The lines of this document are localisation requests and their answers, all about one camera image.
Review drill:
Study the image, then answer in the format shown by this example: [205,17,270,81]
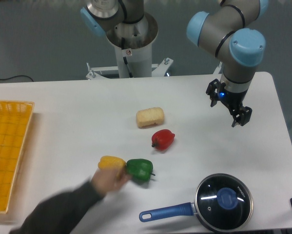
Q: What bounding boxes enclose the person's hand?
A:
[90,168,132,197]

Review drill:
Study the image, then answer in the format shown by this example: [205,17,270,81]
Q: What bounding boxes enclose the blue handled saucepan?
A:
[138,173,254,233]

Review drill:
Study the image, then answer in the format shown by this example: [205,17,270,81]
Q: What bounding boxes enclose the beige bread loaf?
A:
[136,107,165,128]

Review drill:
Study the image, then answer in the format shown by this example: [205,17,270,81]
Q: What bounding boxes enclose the dark sleeved forearm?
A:
[9,181,106,234]

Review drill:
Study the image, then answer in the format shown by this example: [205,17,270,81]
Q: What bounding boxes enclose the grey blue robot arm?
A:
[80,0,269,126]

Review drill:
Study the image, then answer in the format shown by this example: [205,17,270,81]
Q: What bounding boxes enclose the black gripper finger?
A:
[231,106,252,127]
[206,79,220,107]

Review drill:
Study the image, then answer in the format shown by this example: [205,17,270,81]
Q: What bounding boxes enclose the green bell pepper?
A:
[126,158,155,182]

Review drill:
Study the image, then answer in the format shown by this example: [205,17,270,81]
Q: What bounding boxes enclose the black floor cable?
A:
[0,75,35,82]

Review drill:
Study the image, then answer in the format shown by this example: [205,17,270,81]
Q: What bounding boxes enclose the yellow bell pepper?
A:
[97,156,126,179]

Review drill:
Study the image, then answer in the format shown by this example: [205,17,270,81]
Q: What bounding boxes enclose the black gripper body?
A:
[216,73,253,116]

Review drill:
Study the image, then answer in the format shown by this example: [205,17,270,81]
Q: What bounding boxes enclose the yellow woven basket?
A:
[0,100,35,214]

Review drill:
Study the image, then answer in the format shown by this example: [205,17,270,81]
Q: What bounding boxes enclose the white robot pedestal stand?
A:
[85,12,174,80]

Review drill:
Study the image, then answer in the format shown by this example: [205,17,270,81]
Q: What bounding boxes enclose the red bell pepper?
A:
[151,129,175,151]

